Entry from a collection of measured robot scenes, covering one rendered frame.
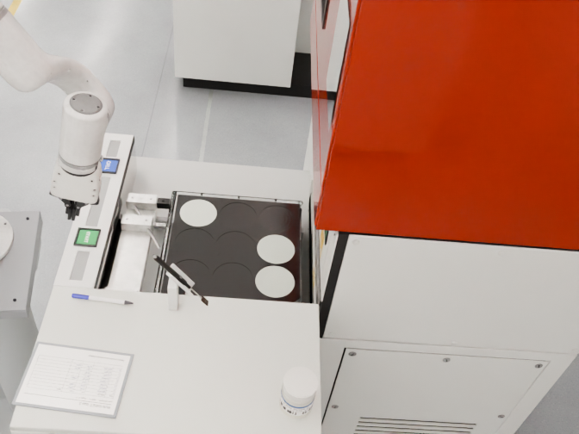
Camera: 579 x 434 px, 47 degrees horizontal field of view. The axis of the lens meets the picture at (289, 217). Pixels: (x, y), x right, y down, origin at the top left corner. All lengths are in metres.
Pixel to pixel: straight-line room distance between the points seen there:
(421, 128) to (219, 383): 0.68
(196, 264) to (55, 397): 0.49
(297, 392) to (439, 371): 0.63
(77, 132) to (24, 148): 2.12
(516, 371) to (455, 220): 0.66
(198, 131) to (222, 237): 1.74
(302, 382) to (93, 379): 0.44
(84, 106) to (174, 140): 2.10
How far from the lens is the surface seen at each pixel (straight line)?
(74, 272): 1.66
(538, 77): 1.19
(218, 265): 1.72
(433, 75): 1.15
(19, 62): 1.30
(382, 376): 1.89
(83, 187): 1.48
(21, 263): 1.83
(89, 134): 1.35
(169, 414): 1.43
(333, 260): 1.46
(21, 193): 3.24
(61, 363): 1.51
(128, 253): 1.78
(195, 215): 1.83
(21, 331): 2.13
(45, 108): 3.68
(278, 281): 1.70
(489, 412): 2.13
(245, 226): 1.81
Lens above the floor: 2.25
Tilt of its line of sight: 47 degrees down
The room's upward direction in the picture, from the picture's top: 9 degrees clockwise
